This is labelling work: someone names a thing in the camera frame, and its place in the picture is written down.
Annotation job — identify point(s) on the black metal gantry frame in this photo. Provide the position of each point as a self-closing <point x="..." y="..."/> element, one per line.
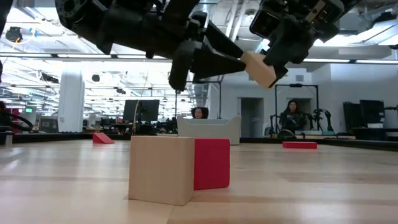
<point x="295" y="85"/>

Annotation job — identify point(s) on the long natural wood block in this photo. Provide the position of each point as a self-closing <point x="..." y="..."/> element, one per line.
<point x="258" y="70"/>

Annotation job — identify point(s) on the black background robot arm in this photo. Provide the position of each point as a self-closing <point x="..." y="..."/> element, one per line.
<point x="326" y="116"/>

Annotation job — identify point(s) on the red wedge block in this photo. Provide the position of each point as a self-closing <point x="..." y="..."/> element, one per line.
<point x="102" y="139"/>

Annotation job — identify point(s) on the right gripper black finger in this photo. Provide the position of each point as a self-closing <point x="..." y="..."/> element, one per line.
<point x="281" y="49"/>
<point x="301" y="48"/>

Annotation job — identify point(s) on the red cube block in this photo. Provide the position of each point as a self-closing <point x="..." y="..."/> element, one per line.
<point x="211" y="163"/>

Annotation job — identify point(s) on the natural wood cube block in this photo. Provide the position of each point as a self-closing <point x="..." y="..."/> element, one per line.
<point x="161" y="171"/>

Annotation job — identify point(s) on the person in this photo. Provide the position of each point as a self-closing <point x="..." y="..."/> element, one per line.
<point x="199" y="113"/>
<point x="292" y="119"/>

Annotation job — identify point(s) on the white round column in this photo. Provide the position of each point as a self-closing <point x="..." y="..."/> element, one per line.
<point x="71" y="102"/>

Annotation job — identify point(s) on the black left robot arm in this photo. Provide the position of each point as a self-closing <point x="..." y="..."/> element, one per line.
<point x="87" y="18"/>

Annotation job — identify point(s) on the black background screens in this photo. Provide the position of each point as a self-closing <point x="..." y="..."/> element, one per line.
<point x="370" y="112"/>

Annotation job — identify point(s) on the grey translucent plastic bin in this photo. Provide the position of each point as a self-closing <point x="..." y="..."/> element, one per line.
<point x="211" y="130"/>

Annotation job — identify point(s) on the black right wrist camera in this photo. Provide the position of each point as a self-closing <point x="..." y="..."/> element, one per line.
<point x="262" y="25"/>

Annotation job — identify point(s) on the long red block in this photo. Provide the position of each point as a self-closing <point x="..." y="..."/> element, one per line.
<point x="300" y="145"/>

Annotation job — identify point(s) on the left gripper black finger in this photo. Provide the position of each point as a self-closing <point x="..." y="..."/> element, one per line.
<point x="214" y="65"/>
<point x="220" y="42"/>

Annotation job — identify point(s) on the black computer monitor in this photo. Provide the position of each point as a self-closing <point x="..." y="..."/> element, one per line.
<point x="141" y="110"/>

